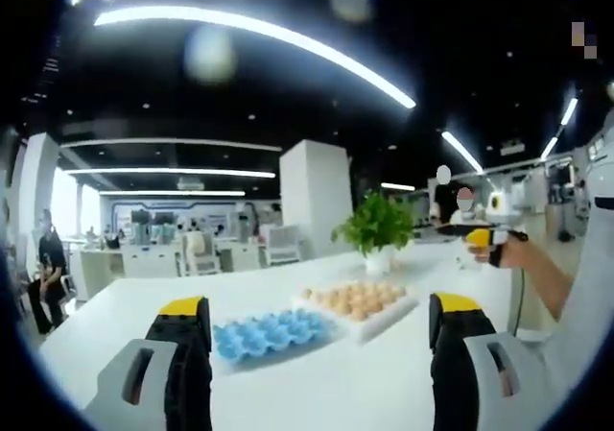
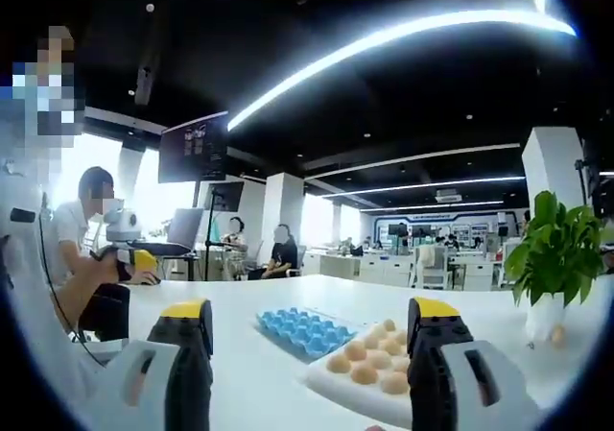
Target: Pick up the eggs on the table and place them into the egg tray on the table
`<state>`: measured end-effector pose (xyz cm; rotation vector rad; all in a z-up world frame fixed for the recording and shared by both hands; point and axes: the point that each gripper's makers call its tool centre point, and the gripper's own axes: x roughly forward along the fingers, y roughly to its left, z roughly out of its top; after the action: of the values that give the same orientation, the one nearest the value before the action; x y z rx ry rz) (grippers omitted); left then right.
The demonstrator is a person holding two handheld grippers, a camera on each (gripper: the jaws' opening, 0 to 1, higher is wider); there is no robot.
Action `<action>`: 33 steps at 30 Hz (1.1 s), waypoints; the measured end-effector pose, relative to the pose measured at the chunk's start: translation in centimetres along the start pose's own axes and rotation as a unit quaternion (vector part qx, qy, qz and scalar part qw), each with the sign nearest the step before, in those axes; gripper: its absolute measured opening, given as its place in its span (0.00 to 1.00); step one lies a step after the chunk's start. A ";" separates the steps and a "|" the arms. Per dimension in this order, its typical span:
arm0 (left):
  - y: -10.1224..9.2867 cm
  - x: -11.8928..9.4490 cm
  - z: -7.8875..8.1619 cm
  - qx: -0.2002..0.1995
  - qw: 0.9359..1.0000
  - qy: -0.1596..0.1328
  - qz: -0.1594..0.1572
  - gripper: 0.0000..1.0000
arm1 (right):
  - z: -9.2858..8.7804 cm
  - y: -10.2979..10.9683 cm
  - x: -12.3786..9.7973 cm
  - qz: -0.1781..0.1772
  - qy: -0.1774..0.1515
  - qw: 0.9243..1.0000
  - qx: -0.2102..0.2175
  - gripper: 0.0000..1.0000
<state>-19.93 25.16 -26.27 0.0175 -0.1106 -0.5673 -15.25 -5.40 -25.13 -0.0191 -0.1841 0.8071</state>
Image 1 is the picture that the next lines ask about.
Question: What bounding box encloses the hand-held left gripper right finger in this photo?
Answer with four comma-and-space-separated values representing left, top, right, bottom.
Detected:
428, 292, 551, 431

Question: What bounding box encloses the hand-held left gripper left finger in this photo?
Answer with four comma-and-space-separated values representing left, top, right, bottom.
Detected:
83, 296, 214, 431

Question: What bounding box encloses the blue egg tray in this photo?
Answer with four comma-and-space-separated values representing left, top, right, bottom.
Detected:
212, 307, 341, 367

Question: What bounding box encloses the group of brown eggs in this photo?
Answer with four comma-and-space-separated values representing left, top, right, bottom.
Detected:
303, 280, 409, 321

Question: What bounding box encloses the person's right hand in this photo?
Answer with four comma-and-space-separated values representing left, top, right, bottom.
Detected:
471, 231, 528, 272

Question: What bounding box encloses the white shallow box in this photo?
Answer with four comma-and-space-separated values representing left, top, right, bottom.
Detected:
291, 279, 419, 346

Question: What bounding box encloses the green potted plant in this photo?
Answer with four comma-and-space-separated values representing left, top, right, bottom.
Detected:
330, 189, 416, 275

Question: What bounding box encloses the white chair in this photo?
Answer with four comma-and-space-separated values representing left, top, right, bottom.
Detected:
179, 231, 222, 277
263, 224, 308, 267

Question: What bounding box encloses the white counter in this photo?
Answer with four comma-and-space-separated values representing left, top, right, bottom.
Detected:
79, 243, 181, 302

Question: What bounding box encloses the white table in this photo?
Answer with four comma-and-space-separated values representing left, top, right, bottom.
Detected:
37, 241, 584, 431

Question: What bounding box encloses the white pillar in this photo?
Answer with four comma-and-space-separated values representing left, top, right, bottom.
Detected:
279, 138, 355, 263

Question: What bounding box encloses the long curved ceiling light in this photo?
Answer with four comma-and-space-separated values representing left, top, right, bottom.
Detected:
93, 5, 417, 110

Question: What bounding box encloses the black cable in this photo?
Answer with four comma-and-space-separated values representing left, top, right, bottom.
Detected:
510, 266, 528, 337

